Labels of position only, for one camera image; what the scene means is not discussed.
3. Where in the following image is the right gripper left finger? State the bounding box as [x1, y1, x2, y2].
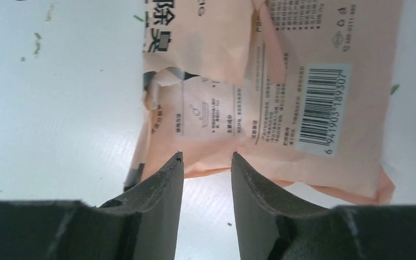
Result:
[0, 152, 184, 259]

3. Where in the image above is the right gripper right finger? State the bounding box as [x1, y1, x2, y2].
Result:
[231, 153, 416, 259]

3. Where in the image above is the pink cat litter bag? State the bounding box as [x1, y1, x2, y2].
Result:
[124, 1, 404, 205]

